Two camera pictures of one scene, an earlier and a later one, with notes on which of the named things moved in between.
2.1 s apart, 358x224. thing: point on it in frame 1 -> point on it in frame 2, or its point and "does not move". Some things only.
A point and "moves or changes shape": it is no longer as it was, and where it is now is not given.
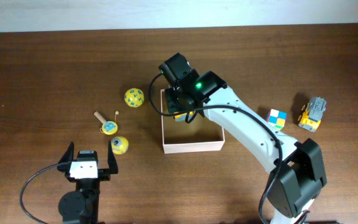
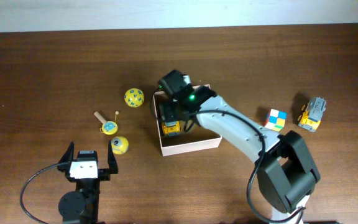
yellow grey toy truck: x=182 y=117 moves or changes shape
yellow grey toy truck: x=310 y=119 does not move
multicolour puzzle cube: x=276 y=118 does not move
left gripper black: x=105 y=173 does not move
